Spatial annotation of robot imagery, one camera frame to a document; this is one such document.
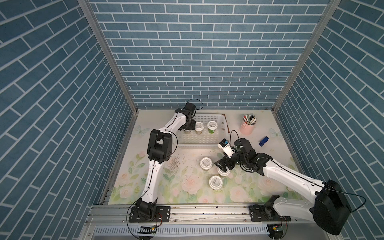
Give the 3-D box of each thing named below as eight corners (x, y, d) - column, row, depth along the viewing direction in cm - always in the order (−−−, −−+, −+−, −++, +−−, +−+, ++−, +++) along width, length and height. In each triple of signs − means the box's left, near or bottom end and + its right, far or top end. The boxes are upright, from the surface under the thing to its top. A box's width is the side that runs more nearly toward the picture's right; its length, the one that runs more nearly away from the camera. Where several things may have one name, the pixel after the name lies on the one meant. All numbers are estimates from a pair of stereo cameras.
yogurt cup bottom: (209, 192, 82) (210, 187, 76) (208, 179, 86) (209, 175, 81) (221, 192, 82) (223, 188, 76) (220, 180, 86) (222, 175, 81)
